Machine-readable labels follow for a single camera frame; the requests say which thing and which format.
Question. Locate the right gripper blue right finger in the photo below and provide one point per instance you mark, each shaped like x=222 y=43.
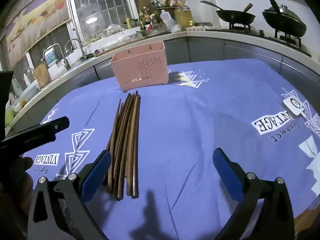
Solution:
x=230 y=173

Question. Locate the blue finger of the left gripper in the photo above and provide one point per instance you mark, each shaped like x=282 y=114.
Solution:
x=33 y=137

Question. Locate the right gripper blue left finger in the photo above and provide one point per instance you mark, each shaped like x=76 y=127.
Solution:
x=93 y=174

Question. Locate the reddish brown wooden chopstick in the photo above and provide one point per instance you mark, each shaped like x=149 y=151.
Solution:
x=111 y=149

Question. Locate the dark brown wooden chopstick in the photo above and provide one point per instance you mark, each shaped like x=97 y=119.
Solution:
x=135 y=192

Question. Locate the light brown wooden chopstick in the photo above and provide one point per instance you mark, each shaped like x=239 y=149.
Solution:
x=130 y=146

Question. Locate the chrome kitchen faucet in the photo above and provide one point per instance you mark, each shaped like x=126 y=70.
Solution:
x=79 y=46
x=50 y=56

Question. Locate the person's left hand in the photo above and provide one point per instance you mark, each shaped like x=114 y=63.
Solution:
x=16 y=196

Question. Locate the green bowl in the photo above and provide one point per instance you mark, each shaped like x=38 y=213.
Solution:
x=9 y=116

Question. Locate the wooden cutting board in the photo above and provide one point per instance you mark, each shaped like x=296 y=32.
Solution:
x=42 y=75

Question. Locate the white square smart device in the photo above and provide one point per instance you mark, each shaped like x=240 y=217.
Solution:
x=294 y=105

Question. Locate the pink perforated utensil basket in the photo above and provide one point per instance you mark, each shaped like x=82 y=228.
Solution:
x=141 y=66

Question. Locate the fruit print window blind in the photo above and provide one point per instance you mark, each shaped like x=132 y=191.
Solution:
x=33 y=22

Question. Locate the black gas stove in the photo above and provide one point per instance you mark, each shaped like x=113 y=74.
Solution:
x=275 y=36

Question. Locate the egg tray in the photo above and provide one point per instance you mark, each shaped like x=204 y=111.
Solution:
x=202 y=28

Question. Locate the black lidded wok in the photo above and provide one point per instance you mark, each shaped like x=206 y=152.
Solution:
x=280 y=18

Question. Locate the yellow cooking oil bottle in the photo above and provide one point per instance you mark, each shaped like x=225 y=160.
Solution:
x=184 y=16

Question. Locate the white plastic jug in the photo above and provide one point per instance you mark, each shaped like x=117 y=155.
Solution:
x=167 y=19

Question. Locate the black wok with handle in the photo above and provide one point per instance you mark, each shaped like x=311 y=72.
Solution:
x=233 y=16

